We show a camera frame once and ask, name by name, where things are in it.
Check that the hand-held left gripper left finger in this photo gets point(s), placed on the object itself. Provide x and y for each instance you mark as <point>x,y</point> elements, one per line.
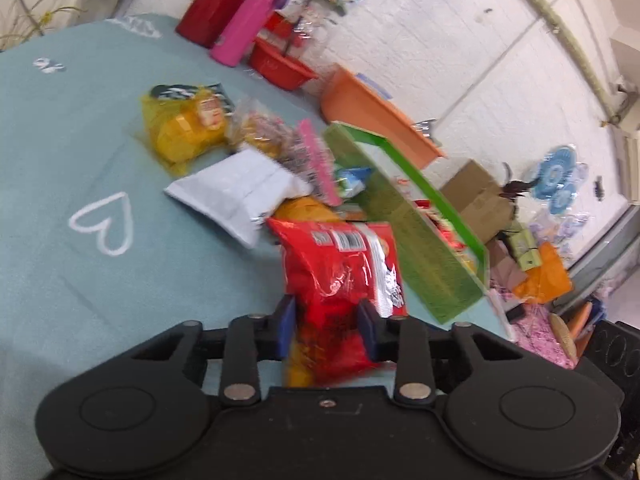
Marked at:
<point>286,327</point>

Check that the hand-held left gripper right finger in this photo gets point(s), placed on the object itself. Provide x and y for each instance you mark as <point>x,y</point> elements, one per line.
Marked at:
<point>367,330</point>

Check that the large red snack bag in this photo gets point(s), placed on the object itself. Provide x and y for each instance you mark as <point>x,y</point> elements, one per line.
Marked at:
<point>340,290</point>

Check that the green cardboard box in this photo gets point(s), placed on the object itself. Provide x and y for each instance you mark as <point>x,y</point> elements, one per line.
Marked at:
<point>425,255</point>

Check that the orange snack packet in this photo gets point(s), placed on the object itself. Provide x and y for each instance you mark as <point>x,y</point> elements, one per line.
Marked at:
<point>305,210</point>

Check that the red chips bag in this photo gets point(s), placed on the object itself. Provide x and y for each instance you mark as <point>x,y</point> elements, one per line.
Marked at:
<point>445,230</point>

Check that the white foil snack packet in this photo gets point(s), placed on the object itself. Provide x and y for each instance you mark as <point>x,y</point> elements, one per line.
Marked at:
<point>235,195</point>

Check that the pink-edged clear snack packet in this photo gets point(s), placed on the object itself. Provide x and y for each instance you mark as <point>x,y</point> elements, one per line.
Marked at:
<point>310,160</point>

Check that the brown cardboard box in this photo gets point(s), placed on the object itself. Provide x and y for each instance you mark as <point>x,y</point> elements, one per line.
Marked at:
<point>480,200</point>

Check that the pink floral cloth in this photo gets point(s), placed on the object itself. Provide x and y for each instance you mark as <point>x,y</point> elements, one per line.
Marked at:
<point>540,340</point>

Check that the small green box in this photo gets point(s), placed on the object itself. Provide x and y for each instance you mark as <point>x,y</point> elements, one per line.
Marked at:
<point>525,250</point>

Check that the orange bag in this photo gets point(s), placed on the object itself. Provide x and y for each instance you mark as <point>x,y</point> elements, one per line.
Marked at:
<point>542,275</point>

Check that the clear packet of yellow pastries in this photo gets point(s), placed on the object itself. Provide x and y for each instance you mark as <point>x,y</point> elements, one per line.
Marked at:
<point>260,130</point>

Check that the dark red plant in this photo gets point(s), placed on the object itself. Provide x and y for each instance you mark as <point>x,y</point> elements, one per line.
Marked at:
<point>515,187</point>

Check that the orange plastic basin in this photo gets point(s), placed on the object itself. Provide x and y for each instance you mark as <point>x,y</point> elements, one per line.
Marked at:
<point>370,115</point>

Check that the teal printed tablecloth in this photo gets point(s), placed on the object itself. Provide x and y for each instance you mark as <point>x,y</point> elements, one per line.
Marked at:
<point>75,270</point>

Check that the yellow cake packet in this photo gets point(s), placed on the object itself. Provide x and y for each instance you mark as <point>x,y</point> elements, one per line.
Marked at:
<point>180,125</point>

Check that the blue paper fan decoration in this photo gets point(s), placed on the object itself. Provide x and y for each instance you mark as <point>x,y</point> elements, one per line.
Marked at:
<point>555,180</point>

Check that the red plastic basin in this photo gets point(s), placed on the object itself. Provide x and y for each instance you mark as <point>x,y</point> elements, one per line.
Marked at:
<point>280,65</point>

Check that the glass pitcher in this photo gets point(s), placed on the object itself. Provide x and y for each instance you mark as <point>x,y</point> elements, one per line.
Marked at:
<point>302,27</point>

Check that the pink bottle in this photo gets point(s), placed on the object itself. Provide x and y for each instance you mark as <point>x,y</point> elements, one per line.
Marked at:
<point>245,25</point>

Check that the white air conditioner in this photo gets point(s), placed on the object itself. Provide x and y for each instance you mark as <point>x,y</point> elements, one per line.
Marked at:
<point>631,160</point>

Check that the red thermos jug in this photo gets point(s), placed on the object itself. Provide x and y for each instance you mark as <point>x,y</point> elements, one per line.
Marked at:
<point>220,0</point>

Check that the thin green plant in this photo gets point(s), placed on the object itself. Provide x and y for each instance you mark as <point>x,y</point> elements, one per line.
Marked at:
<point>30,15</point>

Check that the beige wall pipe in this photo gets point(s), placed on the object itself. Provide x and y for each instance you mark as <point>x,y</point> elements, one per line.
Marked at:
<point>555,20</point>

